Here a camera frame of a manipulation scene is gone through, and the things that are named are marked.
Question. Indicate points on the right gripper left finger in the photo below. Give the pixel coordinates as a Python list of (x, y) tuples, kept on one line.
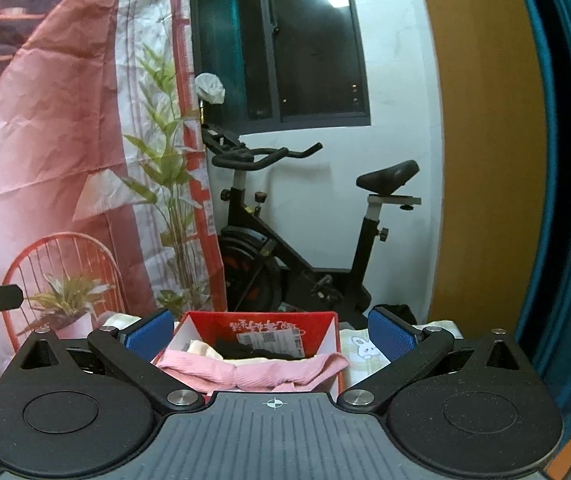
[(146, 337)]

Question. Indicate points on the pink printed backdrop cloth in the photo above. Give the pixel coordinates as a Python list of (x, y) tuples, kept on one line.
[(105, 202)]

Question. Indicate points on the black eye mask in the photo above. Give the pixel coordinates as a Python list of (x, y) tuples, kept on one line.
[(234, 350)]

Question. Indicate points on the white plastic bag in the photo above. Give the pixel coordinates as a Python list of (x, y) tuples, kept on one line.
[(210, 89)]

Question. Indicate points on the green plaid tablecloth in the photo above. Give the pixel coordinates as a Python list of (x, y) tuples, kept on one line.
[(364, 359)]

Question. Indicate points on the red strawberry cardboard box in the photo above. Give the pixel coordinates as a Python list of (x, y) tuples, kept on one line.
[(295, 333)]

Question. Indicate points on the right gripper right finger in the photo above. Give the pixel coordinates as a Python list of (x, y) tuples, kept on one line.
[(394, 337)]

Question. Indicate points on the black knit glove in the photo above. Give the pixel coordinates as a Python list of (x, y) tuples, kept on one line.
[(402, 311)]

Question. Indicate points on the pink knit cloth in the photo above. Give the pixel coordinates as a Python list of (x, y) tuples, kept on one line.
[(208, 375)]

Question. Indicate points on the dark window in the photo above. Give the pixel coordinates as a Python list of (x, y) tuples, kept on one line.
[(285, 64)]

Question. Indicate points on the wooden door panel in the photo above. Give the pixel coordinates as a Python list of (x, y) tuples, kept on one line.
[(494, 161)]

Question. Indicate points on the cream knit cloth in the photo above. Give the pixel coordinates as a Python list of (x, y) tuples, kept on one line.
[(200, 348)]

